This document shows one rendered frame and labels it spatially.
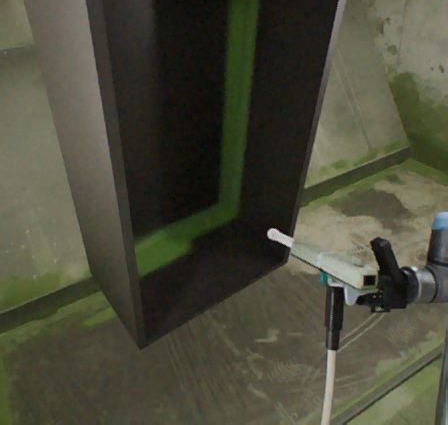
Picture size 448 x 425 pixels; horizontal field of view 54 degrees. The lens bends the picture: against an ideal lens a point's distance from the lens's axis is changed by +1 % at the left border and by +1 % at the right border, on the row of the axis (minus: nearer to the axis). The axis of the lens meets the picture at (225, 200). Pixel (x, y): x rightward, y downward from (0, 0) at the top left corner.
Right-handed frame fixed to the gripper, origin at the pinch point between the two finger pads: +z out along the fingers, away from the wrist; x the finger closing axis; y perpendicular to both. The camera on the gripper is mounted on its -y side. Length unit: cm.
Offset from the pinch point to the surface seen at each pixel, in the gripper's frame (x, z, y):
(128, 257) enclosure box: 20.3, 42.4, 0.3
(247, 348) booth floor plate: 76, -13, 53
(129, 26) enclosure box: 33, 44, -55
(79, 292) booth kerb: 127, 52, 44
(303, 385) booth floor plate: 53, -28, 58
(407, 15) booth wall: 146, -129, -114
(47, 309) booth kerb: 125, 66, 51
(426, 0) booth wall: 132, -129, -119
